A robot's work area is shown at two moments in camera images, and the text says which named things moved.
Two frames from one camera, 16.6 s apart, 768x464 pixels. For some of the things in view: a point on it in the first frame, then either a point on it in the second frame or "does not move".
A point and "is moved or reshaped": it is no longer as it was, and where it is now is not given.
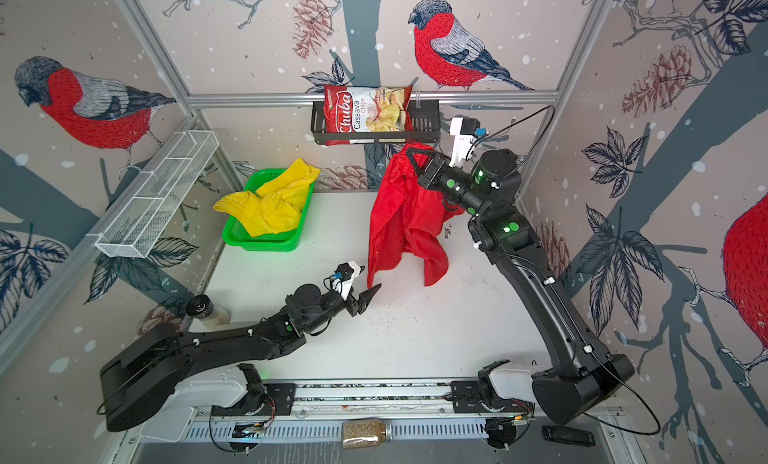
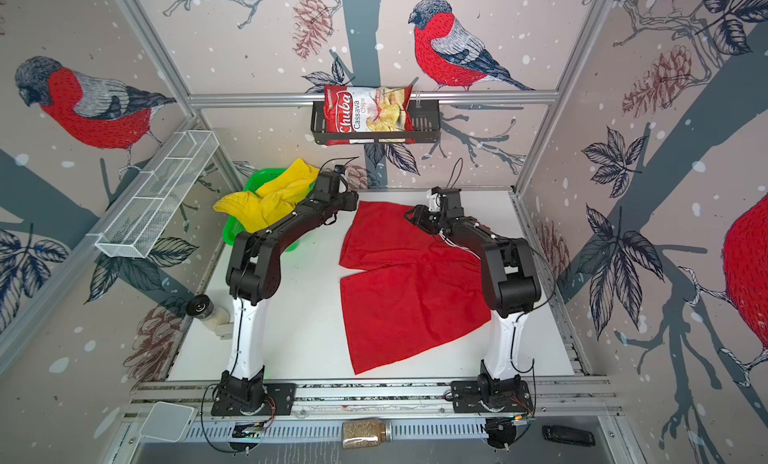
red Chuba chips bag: x=362 y=115 does not move
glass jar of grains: x=364 y=433 does not move
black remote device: x=568 y=435 does not move
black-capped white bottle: x=201 y=307 does not move
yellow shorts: x=275 y=207 does not move
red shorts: x=406 y=214 is moved or reshaped
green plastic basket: x=238 y=236 does not move
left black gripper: x=362 y=302 -> x=352 y=200
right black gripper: x=439 y=173 -> x=419 y=216
